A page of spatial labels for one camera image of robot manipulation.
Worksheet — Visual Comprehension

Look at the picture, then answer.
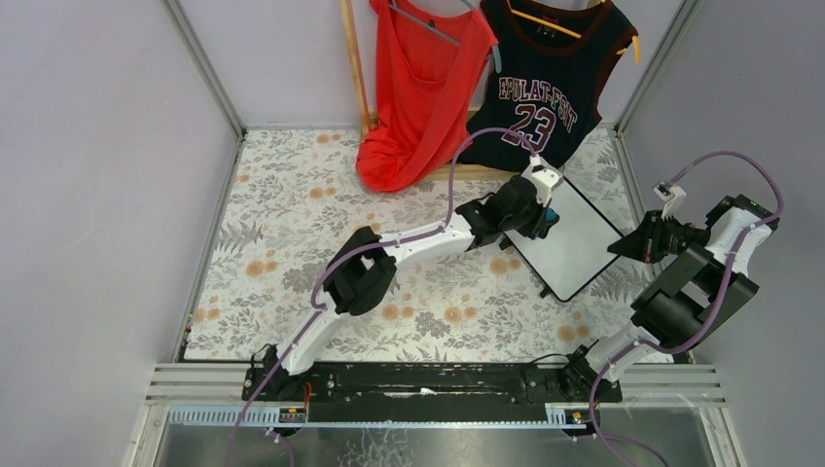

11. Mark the blue whiteboard eraser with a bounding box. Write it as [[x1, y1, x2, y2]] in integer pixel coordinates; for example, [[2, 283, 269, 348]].
[[545, 208, 559, 226]]

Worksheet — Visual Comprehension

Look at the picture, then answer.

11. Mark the white whiteboard black frame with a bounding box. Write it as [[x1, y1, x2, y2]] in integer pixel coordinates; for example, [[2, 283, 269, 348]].
[[499, 179, 624, 303]]

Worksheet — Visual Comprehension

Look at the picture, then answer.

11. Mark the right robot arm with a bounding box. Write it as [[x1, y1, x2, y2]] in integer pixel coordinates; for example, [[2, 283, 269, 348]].
[[557, 195, 779, 401]]

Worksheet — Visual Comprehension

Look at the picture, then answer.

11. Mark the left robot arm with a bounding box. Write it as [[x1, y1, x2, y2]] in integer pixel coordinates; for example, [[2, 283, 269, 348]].
[[274, 167, 563, 377]]

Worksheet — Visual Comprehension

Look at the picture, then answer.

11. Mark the wooden clothes rack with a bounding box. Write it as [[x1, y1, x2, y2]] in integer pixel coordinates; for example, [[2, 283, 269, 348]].
[[340, 0, 568, 182]]

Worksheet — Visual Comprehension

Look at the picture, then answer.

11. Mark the grey clothes hanger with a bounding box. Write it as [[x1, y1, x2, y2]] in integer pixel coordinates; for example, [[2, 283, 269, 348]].
[[388, 0, 503, 74]]

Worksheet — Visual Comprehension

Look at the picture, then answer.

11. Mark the navy basketball jersey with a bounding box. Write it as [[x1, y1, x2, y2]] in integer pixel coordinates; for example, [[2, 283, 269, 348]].
[[458, 1, 638, 172]]

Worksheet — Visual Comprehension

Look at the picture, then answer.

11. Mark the red tank top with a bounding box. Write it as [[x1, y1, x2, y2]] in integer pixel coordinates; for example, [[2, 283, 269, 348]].
[[355, 1, 497, 193]]

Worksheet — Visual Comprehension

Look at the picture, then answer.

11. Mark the yellow clothes hanger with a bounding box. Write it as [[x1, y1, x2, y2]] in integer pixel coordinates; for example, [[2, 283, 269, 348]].
[[505, 0, 643, 66]]

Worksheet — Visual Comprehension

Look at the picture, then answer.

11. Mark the floral table mat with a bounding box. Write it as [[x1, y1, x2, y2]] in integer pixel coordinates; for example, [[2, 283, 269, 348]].
[[182, 129, 651, 362]]

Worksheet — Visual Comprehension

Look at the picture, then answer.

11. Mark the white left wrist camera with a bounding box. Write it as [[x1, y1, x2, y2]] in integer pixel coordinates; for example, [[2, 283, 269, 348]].
[[520, 155, 563, 207]]

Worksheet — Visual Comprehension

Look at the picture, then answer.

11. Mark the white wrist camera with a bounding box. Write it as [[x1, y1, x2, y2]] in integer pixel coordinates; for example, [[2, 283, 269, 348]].
[[520, 155, 563, 207], [653, 181, 687, 219]]

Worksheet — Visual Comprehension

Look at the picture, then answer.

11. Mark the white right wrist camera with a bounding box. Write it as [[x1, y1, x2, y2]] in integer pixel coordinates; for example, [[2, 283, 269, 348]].
[[653, 181, 687, 219]]

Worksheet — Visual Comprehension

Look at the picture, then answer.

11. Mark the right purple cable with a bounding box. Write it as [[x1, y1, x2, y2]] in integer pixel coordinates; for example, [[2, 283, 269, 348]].
[[590, 151, 786, 467]]

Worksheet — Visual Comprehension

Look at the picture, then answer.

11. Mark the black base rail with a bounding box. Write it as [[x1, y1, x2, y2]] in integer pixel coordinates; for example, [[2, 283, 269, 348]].
[[241, 360, 623, 424]]

